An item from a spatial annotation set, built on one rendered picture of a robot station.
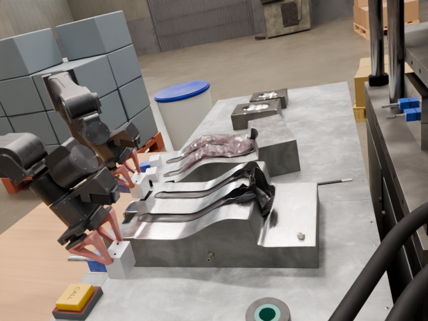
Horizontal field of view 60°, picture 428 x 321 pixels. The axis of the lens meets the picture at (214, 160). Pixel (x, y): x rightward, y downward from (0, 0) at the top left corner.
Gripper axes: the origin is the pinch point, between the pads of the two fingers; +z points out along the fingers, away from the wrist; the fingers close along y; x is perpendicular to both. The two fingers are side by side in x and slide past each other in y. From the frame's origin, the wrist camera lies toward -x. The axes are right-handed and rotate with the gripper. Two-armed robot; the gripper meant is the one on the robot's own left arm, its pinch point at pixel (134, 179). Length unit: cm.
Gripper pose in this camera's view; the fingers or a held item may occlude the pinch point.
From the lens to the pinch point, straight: 105.3
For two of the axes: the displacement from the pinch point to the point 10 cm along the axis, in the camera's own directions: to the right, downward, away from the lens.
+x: -7.9, 3.5, 4.9
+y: 2.3, -5.7, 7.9
